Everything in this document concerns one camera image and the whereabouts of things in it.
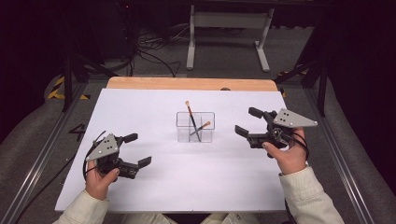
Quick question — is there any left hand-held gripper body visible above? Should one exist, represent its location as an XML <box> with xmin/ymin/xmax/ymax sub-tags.
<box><xmin>85</xmin><ymin>133</ymin><xmax>126</xmax><ymax>180</ymax></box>

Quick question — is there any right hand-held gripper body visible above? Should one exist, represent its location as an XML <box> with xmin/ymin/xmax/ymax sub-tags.
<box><xmin>262</xmin><ymin>107</ymin><xmax>318</xmax><ymax>147</ymax></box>

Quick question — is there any clear acrylic organizer box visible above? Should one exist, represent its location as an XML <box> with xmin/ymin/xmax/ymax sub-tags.
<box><xmin>176</xmin><ymin>111</ymin><xmax>216</xmax><ymax>144</ymax></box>

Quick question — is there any makeup brush black handle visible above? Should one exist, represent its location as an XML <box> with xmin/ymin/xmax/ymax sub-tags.
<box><xmin>189</xmin><ymin>120</ymin><xmax>212</xmax><ymax>137</ymax></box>
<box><xmin>184</xmin><ymin>100</ymin><xmax>203</xmax><ymax>143</ymax></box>

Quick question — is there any person's left hand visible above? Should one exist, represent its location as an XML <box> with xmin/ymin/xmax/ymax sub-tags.
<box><xmin>84</xmin><ymin>160</ymin><xmax>120</xmax><ymax>202</ymax></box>

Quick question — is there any person's right hand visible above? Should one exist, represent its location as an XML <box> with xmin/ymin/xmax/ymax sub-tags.
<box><xmin>261</xmin><ymin>127</ymin><xmax>308</xmax><ymax>176</ymax></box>

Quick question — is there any white table mat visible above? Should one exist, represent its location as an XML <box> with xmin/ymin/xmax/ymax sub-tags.
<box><xmin>54</xmin><ymin>88</ymin><xmax>309</xmax><ymax>214</ymax></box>

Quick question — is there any black tripod stand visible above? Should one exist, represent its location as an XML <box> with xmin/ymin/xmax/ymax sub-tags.
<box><xmin>60</xmin><ymin>50</ymin><xmax>120</xmax><ymax>113</ymax></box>
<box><xmin>274</xmin><ymin>59</ymin><xmax>328</xmax><ymax>118</ymax></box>

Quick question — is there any person's left leg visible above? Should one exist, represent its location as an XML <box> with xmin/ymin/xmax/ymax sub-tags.
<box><xmin>120</xmin><ymin>212</ymin><xmax>178</xmax><ymax>224</ymax></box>

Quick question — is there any person's leg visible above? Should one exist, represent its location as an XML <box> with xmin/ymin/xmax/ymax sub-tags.
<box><xmin>200</xmin><ymin>212</ymin><xmax>261</xmax><ymax>224</ymax></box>
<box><xmin>120</xmin><ymin>212</ymin><xmax>178</xmax><ymax>224</ymax></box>

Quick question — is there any yellow black floor tape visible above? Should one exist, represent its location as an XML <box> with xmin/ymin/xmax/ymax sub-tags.
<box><xmin>46</xmin><ymin>76</ymin><xmax>92</xmax><ymax>101</ymax></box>

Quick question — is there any person's right leg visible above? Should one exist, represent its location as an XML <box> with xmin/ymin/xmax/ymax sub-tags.
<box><xmin>200</xmin><ymin>212</ymin><xmax>261</xmax><ymax>224</ymax></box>

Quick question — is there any grey metal stand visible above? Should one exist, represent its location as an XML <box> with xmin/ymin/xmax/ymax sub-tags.
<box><xmin>186</xmin><ymin>4</ymin><xmax>276</xmax><ymax>73</ymax></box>

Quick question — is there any right hand-held gripper black cable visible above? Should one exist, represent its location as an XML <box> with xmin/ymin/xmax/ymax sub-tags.
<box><xmin>272</xmin><ymin>128</ymin><xmax>311</xmax><ymax>224</ymax></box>

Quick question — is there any hand-held gripper black cable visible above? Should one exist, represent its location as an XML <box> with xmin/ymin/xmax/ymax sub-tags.
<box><xmin>272</xmin><ymin>128</ymin><xmax>311</xmax><ymax>224</ymax></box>
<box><xmin>13</xmin><ymin>130</ymin><xmax>107</xmax><ymax>224</ymax></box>

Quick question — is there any aluminium frame rail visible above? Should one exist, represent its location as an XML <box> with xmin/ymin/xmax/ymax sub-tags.
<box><xmin>303</xmin><ymin>87</ymin><xmax>376</xmax><ymax>224</ymax></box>
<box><xmin>0</xmin><ymin>81</ymin><xmax>90</xmax><ymax>224</ymax></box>

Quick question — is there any left hand-held gripper black cable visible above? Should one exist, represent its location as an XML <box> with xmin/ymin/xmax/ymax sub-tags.
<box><xmin>13</xmin><ymin>130</ymin><xmax>107</xmax><ymax>224</ymax></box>

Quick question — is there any tangle of black floor cables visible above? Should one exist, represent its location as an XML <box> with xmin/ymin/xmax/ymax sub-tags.
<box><xmin>124</xmin><ymin>22</ymin><xmax>191</xmax><ymax>78</ymax></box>

